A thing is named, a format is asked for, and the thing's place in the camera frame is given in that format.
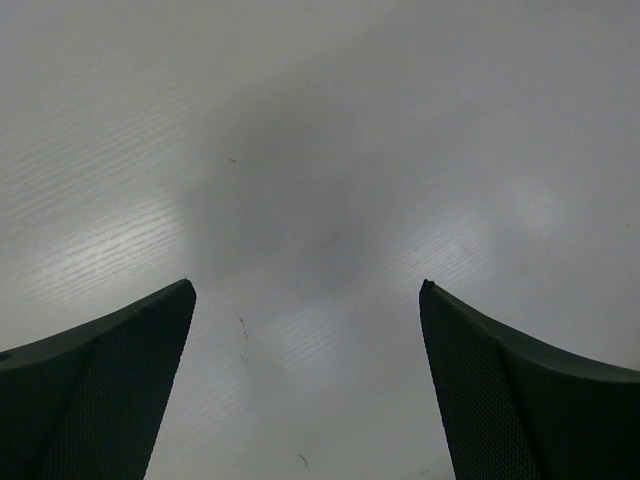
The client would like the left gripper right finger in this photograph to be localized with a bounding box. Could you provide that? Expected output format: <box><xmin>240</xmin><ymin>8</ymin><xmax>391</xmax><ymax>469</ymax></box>
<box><xmin>419</xmin><ymin>281</ymin><xmax>639</xmax><ymax>479</ymax></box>

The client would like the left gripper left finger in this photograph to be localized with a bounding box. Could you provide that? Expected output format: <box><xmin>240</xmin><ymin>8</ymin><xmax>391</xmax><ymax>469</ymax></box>
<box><xmin>1</xmin><ymin>279</ymin><xmax>196</xmax><ymax>479</ymax></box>

